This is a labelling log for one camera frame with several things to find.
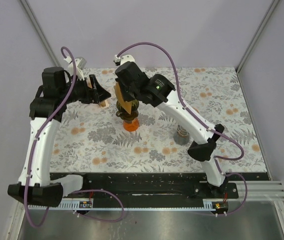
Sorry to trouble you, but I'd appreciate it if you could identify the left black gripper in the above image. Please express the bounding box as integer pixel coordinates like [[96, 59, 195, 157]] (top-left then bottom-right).
[[60, 74, 111, 104]]

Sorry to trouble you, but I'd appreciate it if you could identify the dark green dripper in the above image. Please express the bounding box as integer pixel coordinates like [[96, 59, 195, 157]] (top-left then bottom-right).
[[116, 99, 139, 123]]

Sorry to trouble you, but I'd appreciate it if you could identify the glass of orange liquid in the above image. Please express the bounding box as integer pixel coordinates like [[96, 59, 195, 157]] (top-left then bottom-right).
[[123, 118, 139, 132]]

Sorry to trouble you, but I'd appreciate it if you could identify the glass coffee carafe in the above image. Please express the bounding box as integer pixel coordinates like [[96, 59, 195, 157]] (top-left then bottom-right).
[[173, 125, 190, 146]]

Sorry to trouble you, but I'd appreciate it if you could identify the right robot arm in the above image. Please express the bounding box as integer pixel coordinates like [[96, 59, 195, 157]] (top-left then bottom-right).
[[115, 61, 227, 198]]

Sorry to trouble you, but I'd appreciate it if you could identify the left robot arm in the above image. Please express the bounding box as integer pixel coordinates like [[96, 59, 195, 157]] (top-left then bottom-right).
[[7, 67, 111, 207]]

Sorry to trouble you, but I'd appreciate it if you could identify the brown coffee filter stack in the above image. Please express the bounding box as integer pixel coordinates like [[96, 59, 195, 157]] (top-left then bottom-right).
[[99, 100, 109, 109]]

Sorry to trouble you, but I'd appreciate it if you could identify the floral tablecloth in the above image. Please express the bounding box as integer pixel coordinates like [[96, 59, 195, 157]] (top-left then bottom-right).
[[50, 67, 267, 173]]

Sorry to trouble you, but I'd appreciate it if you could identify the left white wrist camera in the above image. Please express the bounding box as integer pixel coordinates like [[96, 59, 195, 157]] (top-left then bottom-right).
[[64, 56, 87, 81]]

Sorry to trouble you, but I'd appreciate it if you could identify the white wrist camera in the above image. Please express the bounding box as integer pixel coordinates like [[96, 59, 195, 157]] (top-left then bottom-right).
[[113, 54, 135, 66], [64, 56, 87, 81]]

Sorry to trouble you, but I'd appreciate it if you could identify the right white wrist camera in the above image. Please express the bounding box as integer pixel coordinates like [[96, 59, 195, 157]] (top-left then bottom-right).
[[113, 54, 135, 66]]

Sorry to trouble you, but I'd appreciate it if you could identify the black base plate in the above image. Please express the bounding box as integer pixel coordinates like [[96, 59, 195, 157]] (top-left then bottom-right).
[[61, 172, 239, 201]]

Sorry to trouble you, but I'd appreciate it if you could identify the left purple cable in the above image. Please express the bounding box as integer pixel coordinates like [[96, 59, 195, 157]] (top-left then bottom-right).
[[24, 46, 125, 228]]

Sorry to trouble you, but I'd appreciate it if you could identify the purple cable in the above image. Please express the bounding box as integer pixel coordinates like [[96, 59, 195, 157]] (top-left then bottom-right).
[[116, 41, 249, 217], [24, 46, 125, 228]]

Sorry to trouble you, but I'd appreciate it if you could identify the white slotted cable duct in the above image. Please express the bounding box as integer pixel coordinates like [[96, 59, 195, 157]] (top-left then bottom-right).
[[27, 199, 229, 211]]

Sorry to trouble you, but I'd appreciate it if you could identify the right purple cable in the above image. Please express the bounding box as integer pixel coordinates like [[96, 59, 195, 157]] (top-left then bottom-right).
[[116, 41, 249, 217]]

